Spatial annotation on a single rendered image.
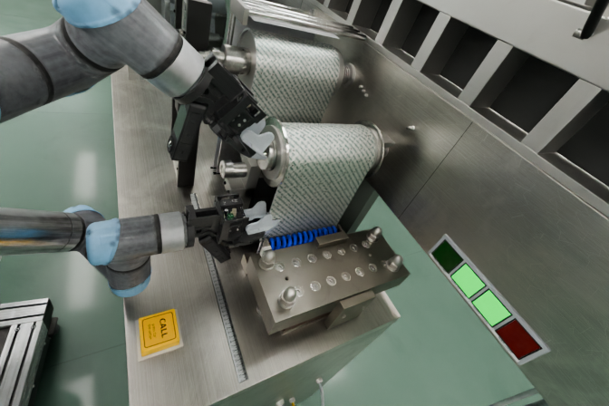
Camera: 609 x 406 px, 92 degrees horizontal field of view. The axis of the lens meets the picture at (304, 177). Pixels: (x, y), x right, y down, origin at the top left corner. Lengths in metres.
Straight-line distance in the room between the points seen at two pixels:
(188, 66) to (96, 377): 1.47
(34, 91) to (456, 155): 0.68
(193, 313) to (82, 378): 0.99
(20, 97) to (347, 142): 0.52
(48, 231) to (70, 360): 1.14
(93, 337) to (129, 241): 1.20
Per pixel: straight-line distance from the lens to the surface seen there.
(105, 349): 1.74
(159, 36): 0.42
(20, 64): 0.43
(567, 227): 0.63
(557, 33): 0.65
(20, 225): 0.64
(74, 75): 0.46
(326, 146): 0.62
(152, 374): 0.74
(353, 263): 0.79
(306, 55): 0.79
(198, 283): 0.81
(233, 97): 0.48
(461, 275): 0.73
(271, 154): 0.59
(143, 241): 0.59
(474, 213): 0.69
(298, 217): 0.73
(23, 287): 1.97
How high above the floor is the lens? 1.61
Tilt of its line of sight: 37 degrees down
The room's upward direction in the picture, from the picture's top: 23 degrees clockwise
